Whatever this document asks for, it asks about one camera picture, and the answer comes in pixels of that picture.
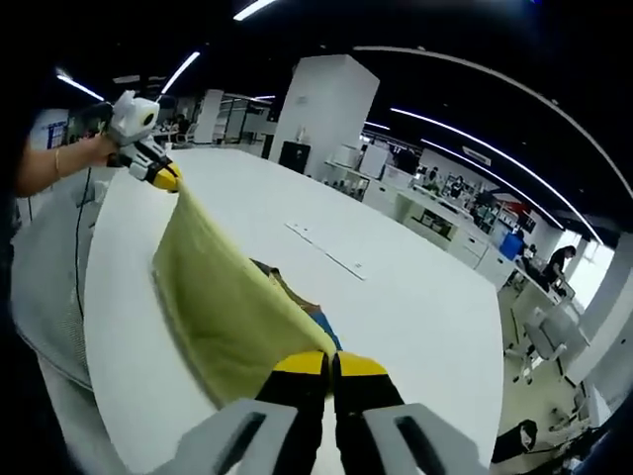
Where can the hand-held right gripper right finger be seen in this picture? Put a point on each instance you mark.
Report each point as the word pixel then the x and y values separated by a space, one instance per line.
pixel 366 410

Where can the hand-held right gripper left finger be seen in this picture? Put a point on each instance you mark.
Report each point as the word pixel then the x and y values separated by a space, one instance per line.
pixel 297 410

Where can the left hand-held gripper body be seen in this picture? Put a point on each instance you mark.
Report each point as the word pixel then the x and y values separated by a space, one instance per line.
pixel 133 119

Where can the yellow garment with coloured sleeves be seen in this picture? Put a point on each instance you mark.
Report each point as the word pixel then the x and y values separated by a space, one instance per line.
pixel 222 316

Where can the person's left hand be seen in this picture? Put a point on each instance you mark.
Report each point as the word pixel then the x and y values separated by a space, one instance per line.
pixel 101 151

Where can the short ceiling light strip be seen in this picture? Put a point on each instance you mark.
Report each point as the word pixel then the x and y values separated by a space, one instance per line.
pixel 180 72
pixel 79 88
pixel 253 9

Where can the small black cabinet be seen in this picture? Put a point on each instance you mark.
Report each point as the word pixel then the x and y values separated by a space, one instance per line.
pixel 295 157

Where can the black bag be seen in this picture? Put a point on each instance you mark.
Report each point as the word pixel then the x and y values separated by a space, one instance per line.
pixel 516 440

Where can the white table cover strip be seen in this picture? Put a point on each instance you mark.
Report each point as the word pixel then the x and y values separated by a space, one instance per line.
pixel 326 252

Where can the white square pillar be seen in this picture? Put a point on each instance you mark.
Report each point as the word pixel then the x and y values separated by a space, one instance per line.
pixel 613 321
pixel 321 114

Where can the grey office chair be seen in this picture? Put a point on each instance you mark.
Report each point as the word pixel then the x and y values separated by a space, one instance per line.
pixel 546 336

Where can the white counter row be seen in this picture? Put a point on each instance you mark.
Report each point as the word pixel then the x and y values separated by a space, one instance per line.
pixel 445 227

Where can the white boxy appliance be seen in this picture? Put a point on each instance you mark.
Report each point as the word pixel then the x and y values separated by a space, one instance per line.
pixel 374 161

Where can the blue storage bin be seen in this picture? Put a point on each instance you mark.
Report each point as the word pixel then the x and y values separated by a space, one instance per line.
pixel 512 245

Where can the bright window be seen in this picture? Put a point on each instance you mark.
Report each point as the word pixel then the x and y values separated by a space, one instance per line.
pixel 593 277

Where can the ceiling air vent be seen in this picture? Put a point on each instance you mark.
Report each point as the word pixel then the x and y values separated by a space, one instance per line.
pixel 477 156

